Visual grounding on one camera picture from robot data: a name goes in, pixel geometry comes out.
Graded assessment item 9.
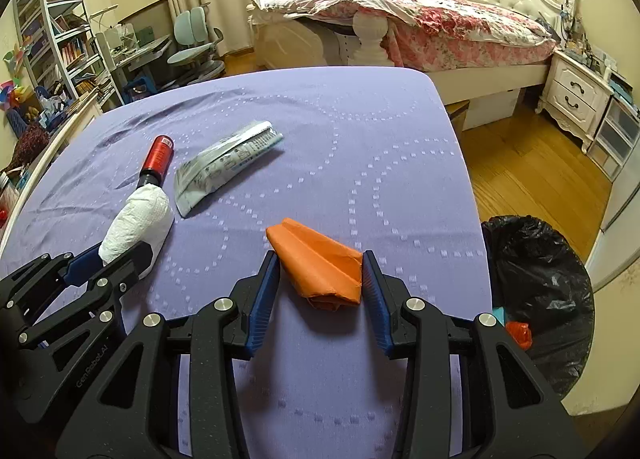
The white tissue wad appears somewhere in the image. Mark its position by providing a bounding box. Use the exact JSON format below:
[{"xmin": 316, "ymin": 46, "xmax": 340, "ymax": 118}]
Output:
[{"xmin": 99, "ymin": 184, "xmax": 175, "ymax": 279}]

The red small bottle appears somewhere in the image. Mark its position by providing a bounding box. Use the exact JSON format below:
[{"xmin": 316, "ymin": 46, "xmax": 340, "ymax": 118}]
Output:
[{"xmin": 137, "ymin": 135, "xmax": 174, "ymax": 188}]

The grey-white foil pouch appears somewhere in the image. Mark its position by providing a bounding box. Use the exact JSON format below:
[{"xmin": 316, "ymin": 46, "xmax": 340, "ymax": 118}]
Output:
[{"xmin": 174, "ymin": 120, "xmax": 283, "ymax": 218}]

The orange paper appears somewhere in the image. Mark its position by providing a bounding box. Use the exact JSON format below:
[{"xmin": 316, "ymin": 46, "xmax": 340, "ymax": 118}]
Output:
[{"xmin": 266, "ymin": 219, "xmax": 362, "ymax": 312}]

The red-orange plastic bag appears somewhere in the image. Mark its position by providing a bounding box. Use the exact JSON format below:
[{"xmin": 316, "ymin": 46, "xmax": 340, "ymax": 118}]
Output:
[{"xmin": 506, "ymin": 320, "xmax": 533, "ymax": 351}]

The black-lined trash bin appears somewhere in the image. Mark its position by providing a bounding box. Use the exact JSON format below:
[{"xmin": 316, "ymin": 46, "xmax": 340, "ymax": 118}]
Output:
[{"xmin": 482, "ymin": 216, "xmax": 596, "ymax": 397}]

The study desk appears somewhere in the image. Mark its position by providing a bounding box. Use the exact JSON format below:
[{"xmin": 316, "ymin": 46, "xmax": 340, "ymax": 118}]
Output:
[{"xmin": 94, "ymin": 27, "xmax": 172, "ymax": 104}]

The light blue desk chair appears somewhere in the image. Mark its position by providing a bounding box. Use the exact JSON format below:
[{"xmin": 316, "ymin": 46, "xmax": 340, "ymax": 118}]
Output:
[{"xmin": 167, "ymin": 2, "xmax": 226, "ymax": 86}]

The purple tablecloth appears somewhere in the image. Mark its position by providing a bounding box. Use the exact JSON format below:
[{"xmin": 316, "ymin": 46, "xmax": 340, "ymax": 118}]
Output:
[{"xmin": 1, "ymin": 67, "xmax": 491, "ymax": 458}]

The white bookshelf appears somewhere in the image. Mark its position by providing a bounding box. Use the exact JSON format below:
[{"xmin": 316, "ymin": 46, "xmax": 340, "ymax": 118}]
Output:
[{"xmin": 11, "ymin": 0, "xmax": 122, "ymax": 112}]

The white storage box under bed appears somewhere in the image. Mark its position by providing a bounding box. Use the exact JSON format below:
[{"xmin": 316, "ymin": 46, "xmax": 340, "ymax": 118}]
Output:
[{"xmin": 463, "ymin": 89, "xmax": 521, "ymax": 131}]

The cardboard box under bed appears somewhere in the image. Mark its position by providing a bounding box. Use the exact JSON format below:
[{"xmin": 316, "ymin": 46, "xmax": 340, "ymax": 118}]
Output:
[{"xmin": 445, "ymin": 101, "xmax": 470, "ymax": 132}]

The plastic drawer unit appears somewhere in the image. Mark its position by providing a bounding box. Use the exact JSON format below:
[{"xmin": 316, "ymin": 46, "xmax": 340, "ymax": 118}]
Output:
[{"xmin": 587, "ymin": 93, "xmax": 639, "ymax": 182}]

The white nightstand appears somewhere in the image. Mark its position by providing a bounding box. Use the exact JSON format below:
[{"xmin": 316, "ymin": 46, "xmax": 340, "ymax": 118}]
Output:
[{"xmin": 535, "ymin": 50, "xmax": 613, "ymax": 154}]

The floral pink quilt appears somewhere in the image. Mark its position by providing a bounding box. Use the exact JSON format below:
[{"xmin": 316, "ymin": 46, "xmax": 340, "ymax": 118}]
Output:
[{"xmin": 248, "ymin": 0, "xmax": 556, "ymax": 72}]

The white bed with headboard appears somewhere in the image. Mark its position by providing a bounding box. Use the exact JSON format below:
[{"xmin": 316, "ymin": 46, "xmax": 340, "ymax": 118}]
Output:
[{"xmin": 247, "ymin": 0, "xmax": 562, "ymax": 104}]

